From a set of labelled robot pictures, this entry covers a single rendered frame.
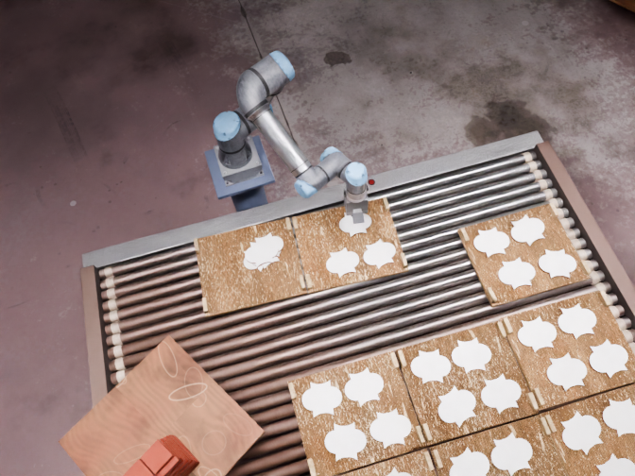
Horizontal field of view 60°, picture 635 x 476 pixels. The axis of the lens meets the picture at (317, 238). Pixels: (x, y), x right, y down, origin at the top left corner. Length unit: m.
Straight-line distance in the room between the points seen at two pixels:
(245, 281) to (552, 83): 2.74
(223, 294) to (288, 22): 2.69
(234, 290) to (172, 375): 0.41
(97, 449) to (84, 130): 2.56
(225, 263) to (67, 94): 2.47
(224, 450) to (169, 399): 0.26
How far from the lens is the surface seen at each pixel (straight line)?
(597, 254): 2.43
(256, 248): 2.23
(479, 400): 2.11
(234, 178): 2.48
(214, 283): 2.24
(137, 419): 2.07
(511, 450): 2.10
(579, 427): 2.18
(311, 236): 2.26
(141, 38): 4.59
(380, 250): 2.23
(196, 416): 2.01
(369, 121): 3.77
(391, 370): 2.08
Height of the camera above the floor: 2.96
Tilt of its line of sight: 64 degrees down
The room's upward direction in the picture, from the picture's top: 7 degrees counter-clockwise
